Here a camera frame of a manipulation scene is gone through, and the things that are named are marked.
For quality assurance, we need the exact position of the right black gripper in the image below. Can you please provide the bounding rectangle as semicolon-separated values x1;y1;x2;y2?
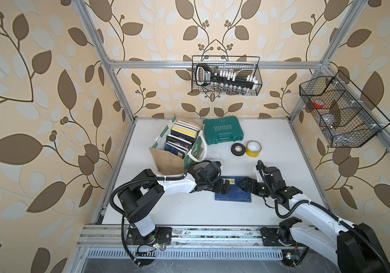
237;176;274;197

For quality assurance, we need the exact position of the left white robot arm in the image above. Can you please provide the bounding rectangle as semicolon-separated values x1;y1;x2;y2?
109;160;231;245

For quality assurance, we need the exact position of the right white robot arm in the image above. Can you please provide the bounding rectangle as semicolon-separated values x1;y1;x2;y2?
238;160;390;273

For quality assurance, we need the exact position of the yellow tape roll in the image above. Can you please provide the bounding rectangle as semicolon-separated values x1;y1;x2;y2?
246;141;262;158

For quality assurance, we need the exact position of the black tape roll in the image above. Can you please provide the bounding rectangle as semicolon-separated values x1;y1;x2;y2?
231;143;246;157

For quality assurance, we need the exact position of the green plastic tool case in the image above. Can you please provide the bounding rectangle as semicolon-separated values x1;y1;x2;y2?
203;116;244;145

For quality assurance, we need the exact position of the black socket set holder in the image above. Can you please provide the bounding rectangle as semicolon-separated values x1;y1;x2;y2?
191;62;263;90

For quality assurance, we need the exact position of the red tape roll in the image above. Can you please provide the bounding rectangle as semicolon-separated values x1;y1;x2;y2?
313;99;325;109

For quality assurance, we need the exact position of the back black wire basket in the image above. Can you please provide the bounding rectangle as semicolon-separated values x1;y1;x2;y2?
191;55;263;97

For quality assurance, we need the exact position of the side black wire basket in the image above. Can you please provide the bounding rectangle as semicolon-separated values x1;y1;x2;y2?
299;70;390;148

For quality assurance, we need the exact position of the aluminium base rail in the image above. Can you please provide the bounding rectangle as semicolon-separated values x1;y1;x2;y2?
76;224;360;262

